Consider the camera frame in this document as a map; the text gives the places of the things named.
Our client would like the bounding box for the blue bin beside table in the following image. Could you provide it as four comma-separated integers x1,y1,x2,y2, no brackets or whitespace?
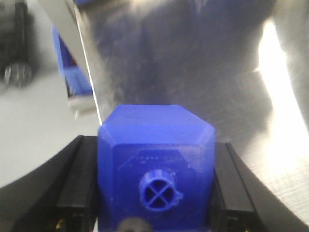
52,26,95,110

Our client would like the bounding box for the stainless steel shelf frame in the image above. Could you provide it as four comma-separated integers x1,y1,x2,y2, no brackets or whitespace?
39,0,102,125

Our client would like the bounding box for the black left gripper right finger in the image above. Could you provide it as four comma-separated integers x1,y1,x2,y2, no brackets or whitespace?
213,143,309,232

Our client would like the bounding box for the blue bottle-shaped plastic part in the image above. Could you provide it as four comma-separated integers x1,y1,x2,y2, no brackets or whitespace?
97,104,216,232

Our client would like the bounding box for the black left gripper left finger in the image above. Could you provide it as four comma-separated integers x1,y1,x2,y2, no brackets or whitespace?
0,135,98,232

